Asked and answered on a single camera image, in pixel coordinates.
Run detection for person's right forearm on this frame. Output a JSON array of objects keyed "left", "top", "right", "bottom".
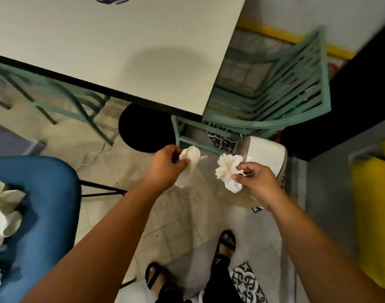
[{"left": 265, "top": 194, "right": 385, "bottom": 303}]

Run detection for blue upholstered chair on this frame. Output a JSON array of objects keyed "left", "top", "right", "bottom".
[{"left": 0, "top": 156, "right": 82, "bottom": 303}]

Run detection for pile of crumpled white tissues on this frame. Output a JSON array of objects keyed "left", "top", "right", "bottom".
[{"left": 0, "top": 181, "right": 26, "bottom": 291}]

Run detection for person's left forearm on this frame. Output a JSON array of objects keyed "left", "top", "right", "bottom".
[{"left": 20, "top": 181, "right": 163, "bottom": 303}]

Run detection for person's right hand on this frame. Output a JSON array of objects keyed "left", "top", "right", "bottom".
[{"left": 231, "top": 162, "right": 285, "bottom": 212}]

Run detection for person's black sandal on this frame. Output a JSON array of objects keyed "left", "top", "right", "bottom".
[
  {"left": 216, "top": 230, "right": 237, "bottom": 259},
  {"left": 144, "top": 262, "right": 177, "bottom": 303}
]

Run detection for white cable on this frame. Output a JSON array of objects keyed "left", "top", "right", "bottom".
[{"left": 76, "top": 145, "right": 115, "bottom": 172}]

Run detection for person's left black sandal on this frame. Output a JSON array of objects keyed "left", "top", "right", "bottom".
[{"left": 144, "top": 262, "right": 177, "bottom": 303}]

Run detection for person's left hand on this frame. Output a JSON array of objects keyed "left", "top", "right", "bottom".
[{"left": 146, "top": 144, "right": 190, "bottom": 190}]

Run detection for person's black trouser leg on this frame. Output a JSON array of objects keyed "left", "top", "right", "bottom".
[{"left": 158, "top": 253, "right": 243, "bottom": 303}]

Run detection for black round table base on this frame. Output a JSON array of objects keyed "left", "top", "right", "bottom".
[{"left": 118, "top": 103, "right": 177, "bottom": 154}]

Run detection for white trash bin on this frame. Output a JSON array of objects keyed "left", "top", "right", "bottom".
[{"left": 233, "top": 136, "right": 288, "bottom": 186}]

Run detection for person's right black sandal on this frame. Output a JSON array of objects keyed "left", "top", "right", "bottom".
[{"left": 216, "top": 230, "right": 237, "bottom": 259}]

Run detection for mint green metal chair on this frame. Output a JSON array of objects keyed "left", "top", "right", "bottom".
[
  {"left": 172, "top": 26, "right": 332, "bottom": 155},
  {"left": 0, "top": 59, "right": 115, "bottom": 146}
]

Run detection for yellow cushioned seat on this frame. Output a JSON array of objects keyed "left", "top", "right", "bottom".
[{"left": 348, "top": 136, "right": 385, "bottom": 294}]

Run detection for white tissue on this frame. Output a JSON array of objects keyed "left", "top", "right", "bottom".
[
  {"left": 215, "top": 153, "right": 245, "bottom": 194},
  {"left": 174, "top": 146, "right": 208, "bottom": 189}
]

